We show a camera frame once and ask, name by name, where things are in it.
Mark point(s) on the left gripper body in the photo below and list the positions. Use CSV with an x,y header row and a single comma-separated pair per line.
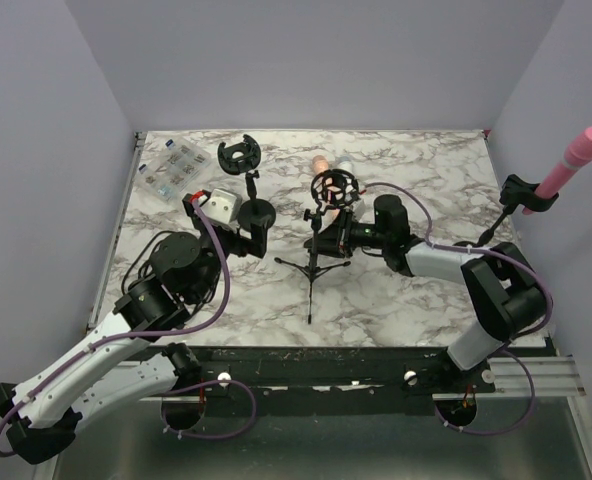
x,y
237,244

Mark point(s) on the black tripod shock mount stand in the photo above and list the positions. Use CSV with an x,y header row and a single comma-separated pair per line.
x,y
319,265

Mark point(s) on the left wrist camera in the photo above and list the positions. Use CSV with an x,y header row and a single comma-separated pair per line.
x,y
220,206

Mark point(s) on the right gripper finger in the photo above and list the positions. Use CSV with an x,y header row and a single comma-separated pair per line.
x,y
325,247
335,232

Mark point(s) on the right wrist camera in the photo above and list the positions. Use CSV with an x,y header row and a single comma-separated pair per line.
x,y
359,208

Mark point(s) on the beige microphone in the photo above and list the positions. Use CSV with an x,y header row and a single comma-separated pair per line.
x,y
328,189

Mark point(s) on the pink microphone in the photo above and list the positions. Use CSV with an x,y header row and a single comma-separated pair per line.
x,y
577,155

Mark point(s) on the black clip round base stand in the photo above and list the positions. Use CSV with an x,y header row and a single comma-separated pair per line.
x,y
515,192

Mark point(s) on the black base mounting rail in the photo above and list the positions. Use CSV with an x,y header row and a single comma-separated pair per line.
x,y
321,381

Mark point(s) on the black shock mount desk stand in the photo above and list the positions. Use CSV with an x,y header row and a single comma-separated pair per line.
x,y
244,158

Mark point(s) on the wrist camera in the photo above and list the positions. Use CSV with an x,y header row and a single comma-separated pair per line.
x,y
359,208
220,206

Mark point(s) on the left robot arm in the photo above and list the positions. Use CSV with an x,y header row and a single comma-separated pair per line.
x,y
182,287

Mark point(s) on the clear plastic parts box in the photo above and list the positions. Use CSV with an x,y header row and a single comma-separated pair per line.
x,y
173,170

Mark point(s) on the silver white microphone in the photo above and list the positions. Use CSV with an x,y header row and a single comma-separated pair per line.
x,y
346,164

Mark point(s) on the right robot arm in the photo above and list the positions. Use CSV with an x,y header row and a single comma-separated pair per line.
x,y
503,291

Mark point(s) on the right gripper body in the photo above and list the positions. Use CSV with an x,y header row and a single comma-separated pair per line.
x,y
363,235

